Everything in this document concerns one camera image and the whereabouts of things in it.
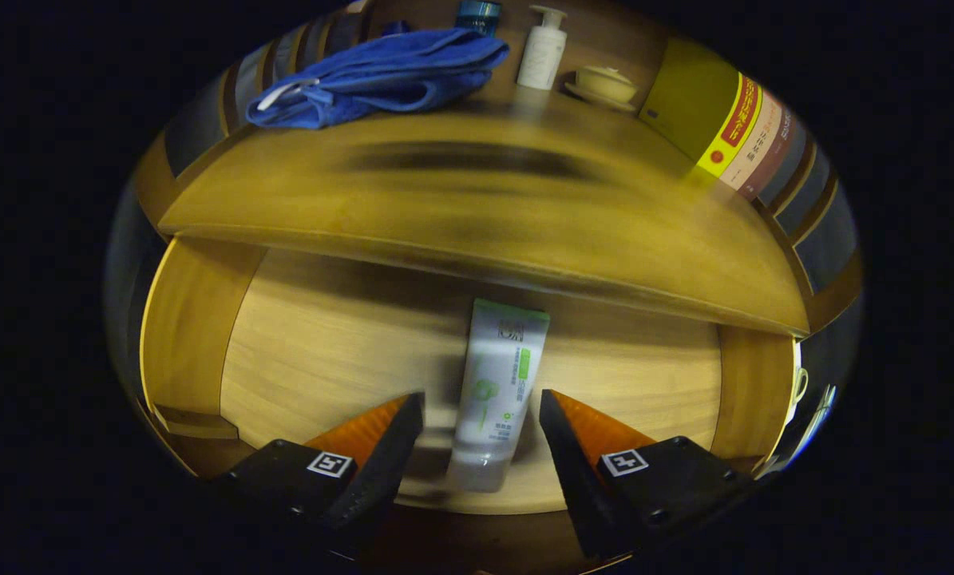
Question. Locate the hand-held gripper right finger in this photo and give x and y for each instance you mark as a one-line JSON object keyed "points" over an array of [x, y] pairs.
{"points": [[580, 479]]}

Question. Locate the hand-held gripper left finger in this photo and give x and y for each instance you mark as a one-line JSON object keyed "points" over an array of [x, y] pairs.
{"points": [[381, 471]]}

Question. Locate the wooden drawer with black knob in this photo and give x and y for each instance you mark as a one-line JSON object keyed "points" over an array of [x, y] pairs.
{"points": [[325, 351]]}

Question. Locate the white and green tube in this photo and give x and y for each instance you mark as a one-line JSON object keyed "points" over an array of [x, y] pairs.
{"points": [[496, 375]]}

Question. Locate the wooden countertop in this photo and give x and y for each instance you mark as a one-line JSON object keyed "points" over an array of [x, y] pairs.
{"points": [[445, 208]]}

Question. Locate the wooden cabinet with slatted shelf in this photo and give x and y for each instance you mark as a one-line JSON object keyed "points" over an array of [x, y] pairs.
{"points": [[620, 40]]}

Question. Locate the black backdrop cloth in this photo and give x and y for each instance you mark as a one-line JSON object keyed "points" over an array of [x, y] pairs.
{"points": [[832, 239]]}

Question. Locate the brown book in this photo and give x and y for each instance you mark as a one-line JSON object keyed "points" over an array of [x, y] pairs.
{"points": [[778, 160]]}

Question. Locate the orange and white book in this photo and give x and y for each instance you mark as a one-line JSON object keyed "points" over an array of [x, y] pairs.
{"points": [[760, 148]]}

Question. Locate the blue folded towel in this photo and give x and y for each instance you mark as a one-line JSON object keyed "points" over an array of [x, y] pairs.
{"points": [[397, 76]]}

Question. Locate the beige lidded teacup with saucer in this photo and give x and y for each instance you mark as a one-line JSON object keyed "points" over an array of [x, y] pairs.
{"points": [[604, 84]]}

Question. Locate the yellow book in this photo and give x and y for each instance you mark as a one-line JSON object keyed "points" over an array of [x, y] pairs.
{"points": [[684, 96]]}

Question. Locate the white pump bottle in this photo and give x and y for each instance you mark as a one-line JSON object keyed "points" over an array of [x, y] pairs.
{"points": [[542, 56]]}

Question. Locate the teal cylindrical jar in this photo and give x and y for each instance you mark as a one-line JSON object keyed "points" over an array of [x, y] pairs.
{"points": [[478, 12]]}

